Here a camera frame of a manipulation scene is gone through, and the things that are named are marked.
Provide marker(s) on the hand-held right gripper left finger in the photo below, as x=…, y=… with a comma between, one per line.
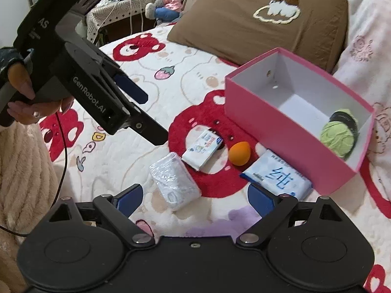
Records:
x=131, y=200

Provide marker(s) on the orange makeup sponge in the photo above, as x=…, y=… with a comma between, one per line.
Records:
x=239, y=154

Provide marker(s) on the person's left hand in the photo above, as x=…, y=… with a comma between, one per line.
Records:
x=21, y=81

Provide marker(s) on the pink white plaid pillow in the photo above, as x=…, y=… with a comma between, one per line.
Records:
x=366, y=36

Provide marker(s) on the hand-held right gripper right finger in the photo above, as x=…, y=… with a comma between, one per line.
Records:
x=259, y=200

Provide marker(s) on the brown pillow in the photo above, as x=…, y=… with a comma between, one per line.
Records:
x=229, y=27

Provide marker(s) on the pink cardboard box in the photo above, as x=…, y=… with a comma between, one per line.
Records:
x=275, y=137

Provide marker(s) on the blue white tissue packet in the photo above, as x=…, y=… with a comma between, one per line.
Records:
x=275, y=174

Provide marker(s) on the grey stuffed toy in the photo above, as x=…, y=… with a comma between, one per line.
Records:
x=169, y=3

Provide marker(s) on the bedside table with patterned cloth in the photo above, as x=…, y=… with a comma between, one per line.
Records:
x=119, y=12

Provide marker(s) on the small white wipes packet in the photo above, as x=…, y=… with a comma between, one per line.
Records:
x=198, y=152

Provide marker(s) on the red bear printed blanket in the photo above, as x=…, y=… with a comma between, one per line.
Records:
x=183, y=82

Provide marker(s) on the green yarn ball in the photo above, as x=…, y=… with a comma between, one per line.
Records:
x=336, y=137

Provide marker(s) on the beige fluffy blanket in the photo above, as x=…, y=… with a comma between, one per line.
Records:
x=24, y=171

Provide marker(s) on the clear white cotton packet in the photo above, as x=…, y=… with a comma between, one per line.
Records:
x=174, y=180

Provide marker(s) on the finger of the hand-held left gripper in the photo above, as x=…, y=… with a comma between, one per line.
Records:
x=131, y=87
x=152, y=129

